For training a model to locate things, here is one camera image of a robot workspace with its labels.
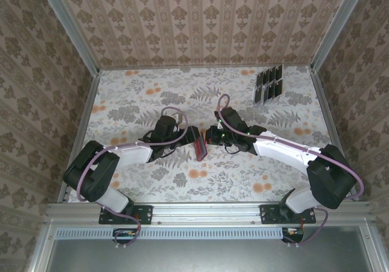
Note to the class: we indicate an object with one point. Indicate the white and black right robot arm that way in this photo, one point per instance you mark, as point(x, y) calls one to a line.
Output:
point(282, 150)

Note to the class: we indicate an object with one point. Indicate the grey metal sheet panel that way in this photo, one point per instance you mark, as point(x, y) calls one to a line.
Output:
point(206, 256)

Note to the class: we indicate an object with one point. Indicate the floral patterned table cover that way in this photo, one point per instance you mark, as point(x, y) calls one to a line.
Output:
point(182, 86)

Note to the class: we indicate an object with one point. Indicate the aluminium frame post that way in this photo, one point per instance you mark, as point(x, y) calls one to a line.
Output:
point(70, 25)
point(338, 25)

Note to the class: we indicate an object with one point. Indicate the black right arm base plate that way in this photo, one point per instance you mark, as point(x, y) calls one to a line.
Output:
point(267, 215)

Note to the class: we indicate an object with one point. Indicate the aluminium frame rail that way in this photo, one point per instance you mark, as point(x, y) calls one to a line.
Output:
point(377, 253)
point(42, 247)

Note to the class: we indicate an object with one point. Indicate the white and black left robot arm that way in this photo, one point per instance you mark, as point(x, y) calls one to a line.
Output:
point(133, 154)

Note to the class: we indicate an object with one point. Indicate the clear acrylic card stand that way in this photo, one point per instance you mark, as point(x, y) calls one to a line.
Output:
point(257, 104)

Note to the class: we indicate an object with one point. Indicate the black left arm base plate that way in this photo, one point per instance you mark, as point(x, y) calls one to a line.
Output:
point(146, 214)

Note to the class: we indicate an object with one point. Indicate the red card holder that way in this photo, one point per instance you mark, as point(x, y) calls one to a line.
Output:
point(201, 151)

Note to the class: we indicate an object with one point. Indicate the aluminium mounting rail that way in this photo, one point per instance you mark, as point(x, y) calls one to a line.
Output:
point(206, 212)

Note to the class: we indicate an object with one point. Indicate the aluminium table side rail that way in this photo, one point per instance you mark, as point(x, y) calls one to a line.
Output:
point(82, 126)
point(326, 110)

